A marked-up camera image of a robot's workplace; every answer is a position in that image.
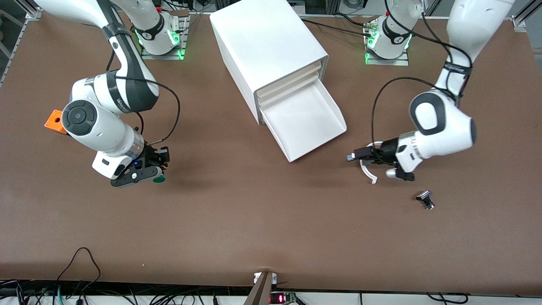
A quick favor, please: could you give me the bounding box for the black rectangular push button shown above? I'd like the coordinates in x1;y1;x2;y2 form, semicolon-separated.
415;190;436;211

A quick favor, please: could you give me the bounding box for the white curved plastic piece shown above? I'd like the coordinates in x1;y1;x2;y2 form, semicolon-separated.
360;142;384;185

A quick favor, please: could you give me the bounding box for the red digit display device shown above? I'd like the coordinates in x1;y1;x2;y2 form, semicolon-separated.
270;291;298;305

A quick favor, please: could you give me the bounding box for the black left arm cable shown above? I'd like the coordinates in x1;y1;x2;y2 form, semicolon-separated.
371;0;473;149

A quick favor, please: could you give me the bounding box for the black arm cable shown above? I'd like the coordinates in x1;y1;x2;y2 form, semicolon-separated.
371;0;473;149
106;49;182;144

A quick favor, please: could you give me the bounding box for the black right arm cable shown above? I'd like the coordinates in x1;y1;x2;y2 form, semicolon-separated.
106;49;182;144

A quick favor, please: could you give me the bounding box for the grey left arm base plate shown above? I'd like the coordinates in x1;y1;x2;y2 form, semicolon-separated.
364;17;410;66

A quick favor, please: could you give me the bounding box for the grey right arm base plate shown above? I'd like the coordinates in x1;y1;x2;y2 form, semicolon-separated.
141;9;190;60

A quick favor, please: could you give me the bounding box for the orange button enclosure box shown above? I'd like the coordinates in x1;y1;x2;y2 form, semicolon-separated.
44;109;68;135

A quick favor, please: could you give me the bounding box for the thin black cable loop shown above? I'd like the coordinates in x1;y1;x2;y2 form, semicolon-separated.
56;247;102;293

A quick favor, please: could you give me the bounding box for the black table cable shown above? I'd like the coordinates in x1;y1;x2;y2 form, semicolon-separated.
300;19;374;38
334;12;368;28

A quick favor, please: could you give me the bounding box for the brown wooden post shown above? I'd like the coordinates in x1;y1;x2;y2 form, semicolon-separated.
243;271;274;305

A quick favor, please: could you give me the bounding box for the aluminium frame profile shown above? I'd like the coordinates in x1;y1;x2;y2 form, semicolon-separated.
0;0;43;87
512;0;542;33

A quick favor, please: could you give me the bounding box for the tangled floor cable bundle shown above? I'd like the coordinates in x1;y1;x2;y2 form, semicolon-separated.
0;277;238;305

